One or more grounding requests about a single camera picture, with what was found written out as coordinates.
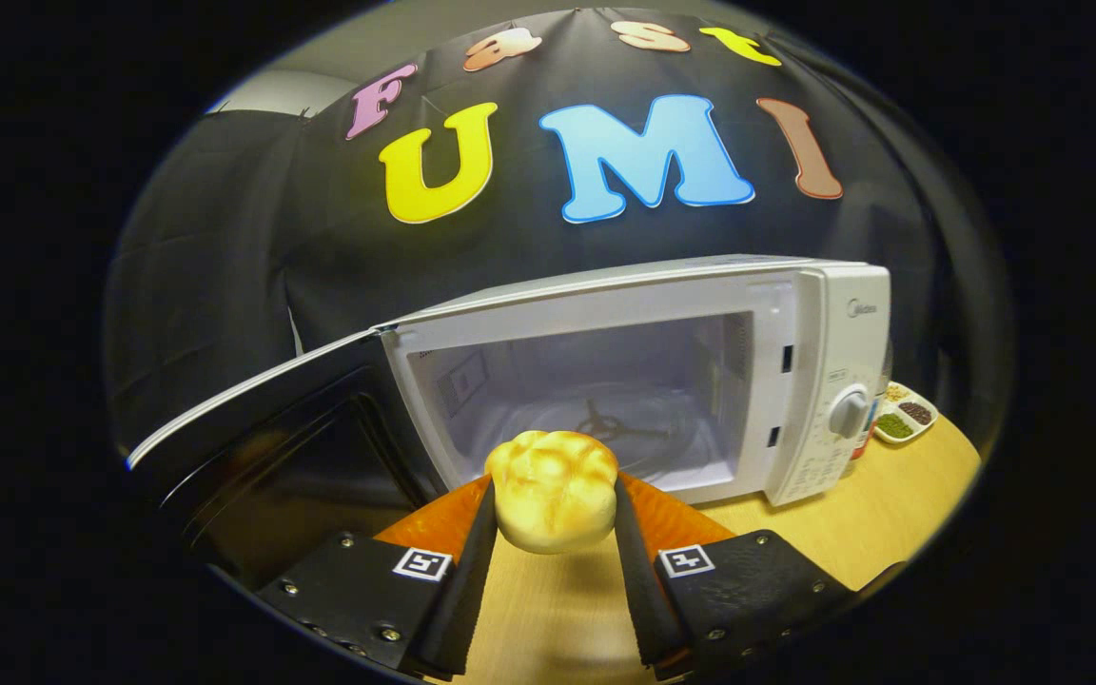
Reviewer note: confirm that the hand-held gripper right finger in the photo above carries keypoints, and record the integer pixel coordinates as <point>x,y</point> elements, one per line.
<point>643,590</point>

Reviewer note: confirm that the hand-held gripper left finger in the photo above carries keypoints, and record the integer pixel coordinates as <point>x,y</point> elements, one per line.
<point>462,590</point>

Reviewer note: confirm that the golden bread bun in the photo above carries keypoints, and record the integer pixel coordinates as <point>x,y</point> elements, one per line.
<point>553,490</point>

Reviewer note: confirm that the white microwave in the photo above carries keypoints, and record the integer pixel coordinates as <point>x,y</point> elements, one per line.
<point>814,323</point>

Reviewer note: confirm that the clear plastic bottle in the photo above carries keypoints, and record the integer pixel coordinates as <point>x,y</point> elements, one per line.
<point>877,404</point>

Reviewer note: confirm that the white divided dish with beans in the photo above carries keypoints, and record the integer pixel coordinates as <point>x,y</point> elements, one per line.
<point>905,419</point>

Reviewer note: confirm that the black backdrop cloth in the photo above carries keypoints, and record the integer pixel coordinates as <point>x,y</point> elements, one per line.
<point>225,238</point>

